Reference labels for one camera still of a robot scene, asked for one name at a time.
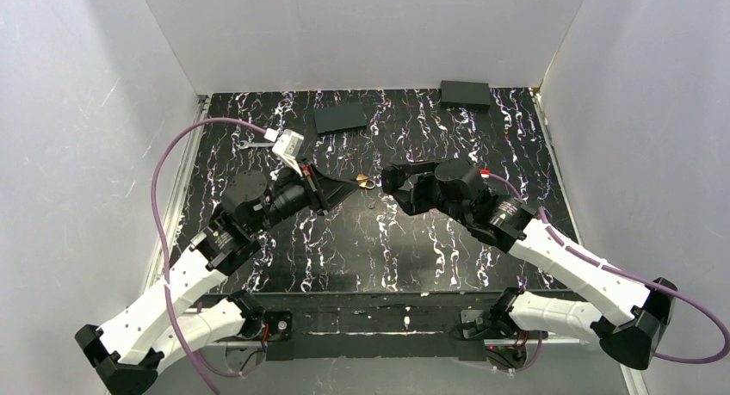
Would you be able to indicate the silver open-end wrench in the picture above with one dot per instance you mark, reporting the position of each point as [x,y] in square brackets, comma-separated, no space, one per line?
[253,145]

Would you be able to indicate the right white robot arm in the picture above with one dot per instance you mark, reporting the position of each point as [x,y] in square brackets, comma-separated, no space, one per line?
[626,318]

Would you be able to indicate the black flat plate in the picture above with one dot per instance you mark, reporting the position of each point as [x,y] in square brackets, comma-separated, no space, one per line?
[339,118]

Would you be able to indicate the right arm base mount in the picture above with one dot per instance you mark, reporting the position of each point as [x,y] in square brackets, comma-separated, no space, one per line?
[508,350]

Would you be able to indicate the black rectangular box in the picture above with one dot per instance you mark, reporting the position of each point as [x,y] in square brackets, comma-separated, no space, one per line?
[463,94]

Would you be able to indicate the small brass padlock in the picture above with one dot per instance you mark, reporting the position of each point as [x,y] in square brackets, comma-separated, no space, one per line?
[366,182]

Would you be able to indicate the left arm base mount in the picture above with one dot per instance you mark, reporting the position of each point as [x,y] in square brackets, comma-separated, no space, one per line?
[247,351]

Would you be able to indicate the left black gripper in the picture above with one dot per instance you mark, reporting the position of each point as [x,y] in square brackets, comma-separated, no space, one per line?
[314,188]

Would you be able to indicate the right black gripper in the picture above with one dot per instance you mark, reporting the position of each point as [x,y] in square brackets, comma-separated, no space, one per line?
[423,185]

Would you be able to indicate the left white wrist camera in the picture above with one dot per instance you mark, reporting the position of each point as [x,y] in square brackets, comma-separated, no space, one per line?
[286,146]

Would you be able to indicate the aluminium frame rail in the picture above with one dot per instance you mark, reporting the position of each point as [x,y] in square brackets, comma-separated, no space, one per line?
[141,140]

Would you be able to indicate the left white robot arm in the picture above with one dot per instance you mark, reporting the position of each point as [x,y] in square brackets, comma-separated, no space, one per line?
[131,350]

